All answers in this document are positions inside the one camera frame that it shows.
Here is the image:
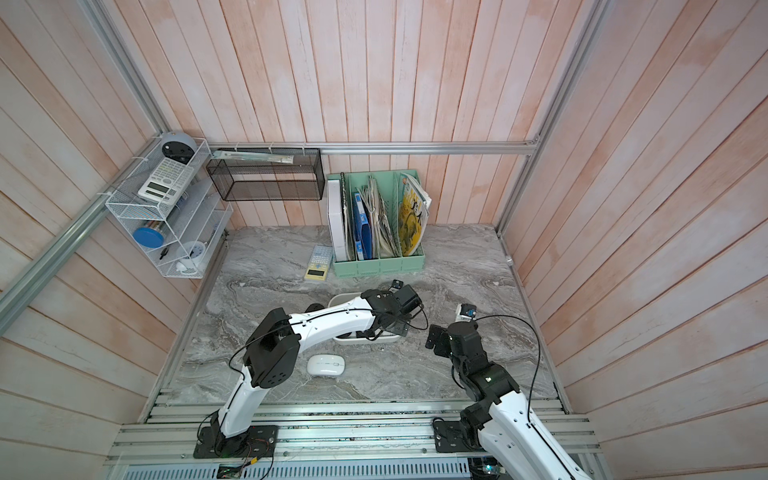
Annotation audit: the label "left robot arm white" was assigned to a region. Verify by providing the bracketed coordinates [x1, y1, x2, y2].
[211, 285, 423, 439]

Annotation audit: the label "white ceramic cup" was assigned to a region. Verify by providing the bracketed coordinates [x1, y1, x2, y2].
[175, 241, 207, 275]

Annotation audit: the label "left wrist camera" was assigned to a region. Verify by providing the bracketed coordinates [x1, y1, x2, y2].
[389, 279, 404, 292]

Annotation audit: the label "black mouse plain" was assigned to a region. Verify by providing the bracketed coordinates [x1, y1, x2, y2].
[305, 303, 324, 313]

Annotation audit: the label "yellow magazine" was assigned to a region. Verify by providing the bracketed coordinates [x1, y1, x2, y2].
[398, 173, 432, 256]

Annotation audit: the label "black mesh wall basket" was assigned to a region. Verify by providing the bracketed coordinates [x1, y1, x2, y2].
[206, 147, 325, 202]

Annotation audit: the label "round white black clock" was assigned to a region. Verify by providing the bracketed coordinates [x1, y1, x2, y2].
[160, 132, 198, 165]

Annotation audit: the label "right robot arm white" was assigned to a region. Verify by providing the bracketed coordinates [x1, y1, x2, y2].
[425, 321, 589, 479]

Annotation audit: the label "green file organizer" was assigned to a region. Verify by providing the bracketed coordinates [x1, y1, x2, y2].
[326, 170, 426, 278]

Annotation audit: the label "white mouse wide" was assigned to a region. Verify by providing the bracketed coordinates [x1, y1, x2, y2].
[307, 354, 346, 377]

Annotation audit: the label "white storage box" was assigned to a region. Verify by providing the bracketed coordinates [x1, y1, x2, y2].
[327, 292, 404, 345]

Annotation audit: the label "blue lid jar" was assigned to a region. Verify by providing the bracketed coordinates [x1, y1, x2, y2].
[132, 220, 167, 249]

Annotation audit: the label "white calculator on shelf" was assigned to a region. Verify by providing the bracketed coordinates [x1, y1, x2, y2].
[138, 158, 194, 205]

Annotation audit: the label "white binder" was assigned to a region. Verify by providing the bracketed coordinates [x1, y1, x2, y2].
[326, 179, 349, 262]

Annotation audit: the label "blue folder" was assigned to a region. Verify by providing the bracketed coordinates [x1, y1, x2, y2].
[353, 191, 374, 261]

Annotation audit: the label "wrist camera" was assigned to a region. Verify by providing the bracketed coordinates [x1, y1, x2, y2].
[455, 303, 477, 322]
[389, 279, 404, 292]

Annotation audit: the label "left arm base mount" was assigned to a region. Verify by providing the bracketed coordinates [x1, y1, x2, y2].
[192, 425, 278, 459]

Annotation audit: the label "newspapers in organizer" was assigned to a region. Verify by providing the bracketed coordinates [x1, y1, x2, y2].
[360, 175, 398, 259]

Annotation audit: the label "yellow blue calculator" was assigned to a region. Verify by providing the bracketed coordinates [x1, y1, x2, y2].
[304, 245, 334, 281]

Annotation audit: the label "white wire wall shelf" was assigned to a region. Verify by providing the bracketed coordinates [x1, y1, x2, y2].
[106, 135, 232, 279]

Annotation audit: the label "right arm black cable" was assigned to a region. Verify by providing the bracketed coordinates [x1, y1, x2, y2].
[473, 314, 543, 421]

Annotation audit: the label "paper pack on basket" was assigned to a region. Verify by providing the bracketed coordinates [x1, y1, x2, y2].
[211, 150, 294, 165]

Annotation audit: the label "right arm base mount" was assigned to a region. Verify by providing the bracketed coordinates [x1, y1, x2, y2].
[431, 417, 482, 453]

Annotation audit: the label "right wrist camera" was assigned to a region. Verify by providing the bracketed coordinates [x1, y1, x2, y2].
[455, 303, 477, 322]

